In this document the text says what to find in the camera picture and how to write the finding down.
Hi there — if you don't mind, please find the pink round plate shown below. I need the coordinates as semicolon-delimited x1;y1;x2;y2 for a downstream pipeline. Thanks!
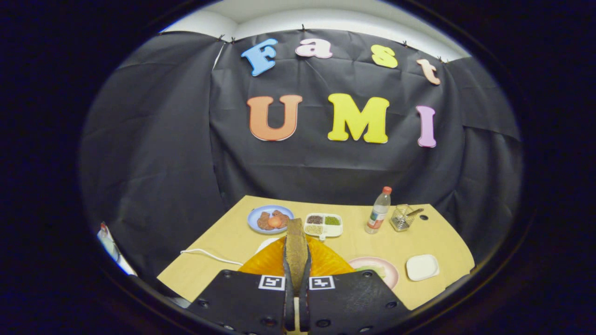
347;257;400;290

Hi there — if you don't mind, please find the white square dish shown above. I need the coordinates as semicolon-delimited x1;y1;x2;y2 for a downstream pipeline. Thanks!
406;254;440;281

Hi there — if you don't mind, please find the brown bread slice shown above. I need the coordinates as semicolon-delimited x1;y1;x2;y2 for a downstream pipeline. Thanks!
284;218;310;296

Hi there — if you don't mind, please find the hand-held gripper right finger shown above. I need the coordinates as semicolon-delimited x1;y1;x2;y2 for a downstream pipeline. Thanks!
298;236;411;335

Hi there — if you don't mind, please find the white toaster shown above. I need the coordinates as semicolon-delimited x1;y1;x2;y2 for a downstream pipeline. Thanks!
255;237;282;254

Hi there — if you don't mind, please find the blue round plate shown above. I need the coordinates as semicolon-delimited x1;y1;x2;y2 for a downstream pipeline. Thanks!
247;205;295;234

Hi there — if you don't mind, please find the white power cable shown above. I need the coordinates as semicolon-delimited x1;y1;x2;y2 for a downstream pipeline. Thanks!
180;248;244;266

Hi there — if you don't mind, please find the white container red cap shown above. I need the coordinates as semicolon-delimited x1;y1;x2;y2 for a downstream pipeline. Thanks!
97;222;122;263

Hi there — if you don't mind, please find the metal wire basket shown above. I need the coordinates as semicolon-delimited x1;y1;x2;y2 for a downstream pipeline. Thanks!
390;204;415;232

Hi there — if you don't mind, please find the green lettuce leaf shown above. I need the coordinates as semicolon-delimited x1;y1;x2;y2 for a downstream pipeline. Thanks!
356;265;387;279

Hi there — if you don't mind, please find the clear bottle red cap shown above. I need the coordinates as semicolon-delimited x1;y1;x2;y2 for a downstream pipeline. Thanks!
365;187;393;235

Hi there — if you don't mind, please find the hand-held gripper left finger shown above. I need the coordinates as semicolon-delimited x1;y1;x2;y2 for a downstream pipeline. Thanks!
188;235;297;335

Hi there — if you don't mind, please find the white divided seasoning tray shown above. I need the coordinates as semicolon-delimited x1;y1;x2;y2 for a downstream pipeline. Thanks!
304;213;344;241

